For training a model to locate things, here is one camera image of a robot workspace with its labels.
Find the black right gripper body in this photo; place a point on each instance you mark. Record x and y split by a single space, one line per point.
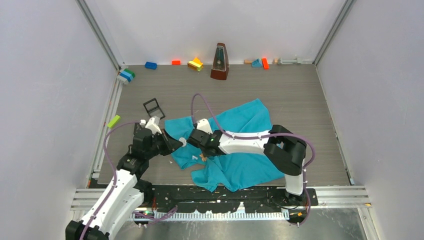
204 153

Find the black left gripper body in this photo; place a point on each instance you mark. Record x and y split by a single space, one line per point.
156 148

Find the white round brooch backing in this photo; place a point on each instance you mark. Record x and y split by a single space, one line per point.
183 141

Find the orange copper brooch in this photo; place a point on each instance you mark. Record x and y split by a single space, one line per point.
203 157

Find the turquoise t-shirt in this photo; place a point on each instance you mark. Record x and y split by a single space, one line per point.
238 170

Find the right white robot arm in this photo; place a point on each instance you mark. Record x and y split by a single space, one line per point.
285 150

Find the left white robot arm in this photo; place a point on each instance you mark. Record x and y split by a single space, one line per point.
127 190

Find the open black empty box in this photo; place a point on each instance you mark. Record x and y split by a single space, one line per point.
153 109

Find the lime green block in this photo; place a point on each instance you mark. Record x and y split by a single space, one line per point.
111 124

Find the blue green white block stack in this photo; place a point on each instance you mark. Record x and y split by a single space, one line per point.
125 76

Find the brown wooden metronome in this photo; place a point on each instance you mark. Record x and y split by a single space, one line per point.
220 65

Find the blue toy brick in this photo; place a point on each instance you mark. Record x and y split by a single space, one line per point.
150 65

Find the yellow green block stack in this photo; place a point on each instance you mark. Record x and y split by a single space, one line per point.
195 64

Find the small red block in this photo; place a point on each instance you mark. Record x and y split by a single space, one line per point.
176 62

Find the blue triangular block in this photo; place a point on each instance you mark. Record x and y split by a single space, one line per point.
257 63

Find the orange red upright block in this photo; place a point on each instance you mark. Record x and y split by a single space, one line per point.
265 63

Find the grey metal clamp piece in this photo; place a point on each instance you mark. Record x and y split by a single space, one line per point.
282 61

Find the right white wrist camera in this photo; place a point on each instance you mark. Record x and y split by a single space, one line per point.
202 126

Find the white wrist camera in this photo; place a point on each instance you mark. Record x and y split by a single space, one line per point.
202 126
151 124

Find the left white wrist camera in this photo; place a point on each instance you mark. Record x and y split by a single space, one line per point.
151 124

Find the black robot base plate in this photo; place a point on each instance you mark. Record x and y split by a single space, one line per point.
190 199

